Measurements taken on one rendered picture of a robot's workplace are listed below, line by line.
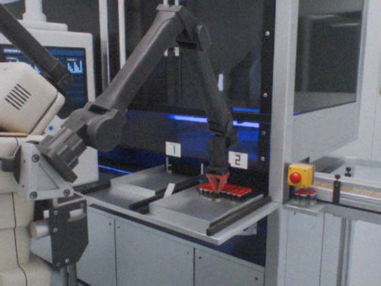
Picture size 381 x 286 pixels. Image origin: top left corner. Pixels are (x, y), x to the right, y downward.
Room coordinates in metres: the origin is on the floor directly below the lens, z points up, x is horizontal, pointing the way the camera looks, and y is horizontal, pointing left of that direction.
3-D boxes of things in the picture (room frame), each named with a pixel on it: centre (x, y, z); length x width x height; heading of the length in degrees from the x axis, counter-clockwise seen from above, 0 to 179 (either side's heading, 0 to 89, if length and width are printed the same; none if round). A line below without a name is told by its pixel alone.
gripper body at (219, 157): (1.31, -0.10, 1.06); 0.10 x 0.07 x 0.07; 156
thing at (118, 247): (2.38, 0.15, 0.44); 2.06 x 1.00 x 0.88; 52
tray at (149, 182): (1.61, 0.13, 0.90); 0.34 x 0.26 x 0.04; 142
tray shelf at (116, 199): (1.45, 0.04, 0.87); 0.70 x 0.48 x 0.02; 52
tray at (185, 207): (1.31, -0.07, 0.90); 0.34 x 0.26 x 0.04; 141
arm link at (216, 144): (1.31, -0.10, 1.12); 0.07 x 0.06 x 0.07; 143
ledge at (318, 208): (1.36, -0.44, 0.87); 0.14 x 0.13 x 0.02; 142
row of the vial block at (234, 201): (1.37, -0.12, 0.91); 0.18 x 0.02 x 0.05; 51
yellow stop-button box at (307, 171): (1.33, -0.41, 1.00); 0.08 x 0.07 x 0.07; 142
